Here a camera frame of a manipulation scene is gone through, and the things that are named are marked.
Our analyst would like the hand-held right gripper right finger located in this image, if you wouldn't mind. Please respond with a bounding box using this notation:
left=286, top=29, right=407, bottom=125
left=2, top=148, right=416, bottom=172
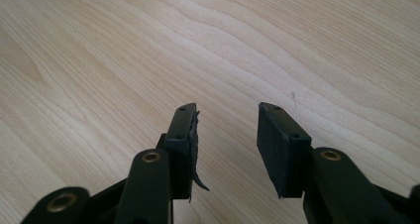
left=257, top=101, right=313, bottom=199

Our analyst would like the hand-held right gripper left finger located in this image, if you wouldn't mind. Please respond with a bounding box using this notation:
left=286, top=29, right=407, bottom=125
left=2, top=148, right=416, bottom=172
left=156, top=102, right=210, bottom=204

